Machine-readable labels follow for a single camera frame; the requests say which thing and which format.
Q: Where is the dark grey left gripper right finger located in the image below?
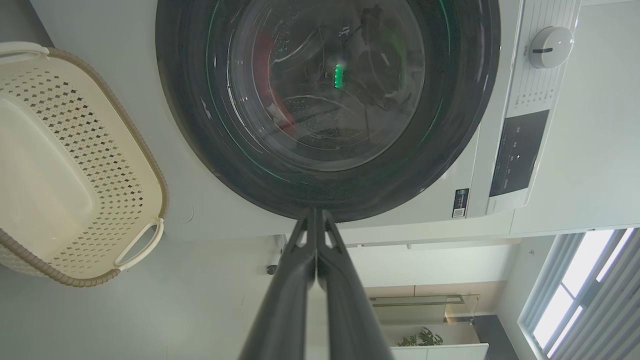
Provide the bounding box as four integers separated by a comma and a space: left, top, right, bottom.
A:
316, 208, 396, 360

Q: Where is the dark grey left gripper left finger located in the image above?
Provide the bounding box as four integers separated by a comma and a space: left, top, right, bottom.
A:
239, 208, 318, 360

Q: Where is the round black glass washer door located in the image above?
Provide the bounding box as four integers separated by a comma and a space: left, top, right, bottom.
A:
155, 0, 501, 223

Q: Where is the red and white garment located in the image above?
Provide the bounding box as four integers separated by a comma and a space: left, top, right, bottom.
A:
255, 30, 297, 134

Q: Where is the white washing machine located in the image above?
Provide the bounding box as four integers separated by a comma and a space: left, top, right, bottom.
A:
30, 0, 583, 246

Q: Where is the cream perforated laundry basket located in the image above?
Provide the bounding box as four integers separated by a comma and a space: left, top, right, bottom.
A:
0, 41, 170, 288

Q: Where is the round white washer dial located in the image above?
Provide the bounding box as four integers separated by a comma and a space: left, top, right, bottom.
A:
528, 26, 574, 69

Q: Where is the green potted plant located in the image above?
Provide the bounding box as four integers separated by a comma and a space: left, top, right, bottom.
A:
396, 327, 444, 347

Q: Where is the low white cabinet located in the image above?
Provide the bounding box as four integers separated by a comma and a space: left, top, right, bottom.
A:
390, 343, 490, 360

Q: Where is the small QR code sticker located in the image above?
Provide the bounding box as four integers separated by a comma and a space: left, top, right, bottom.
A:
452, 188, 470, 219

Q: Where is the window with grey blinds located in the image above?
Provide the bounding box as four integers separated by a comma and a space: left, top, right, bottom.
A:
517, 227, 640, 360

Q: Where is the white board on caster frame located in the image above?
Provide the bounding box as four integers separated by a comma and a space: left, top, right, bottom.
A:
266, 232, 523, 288

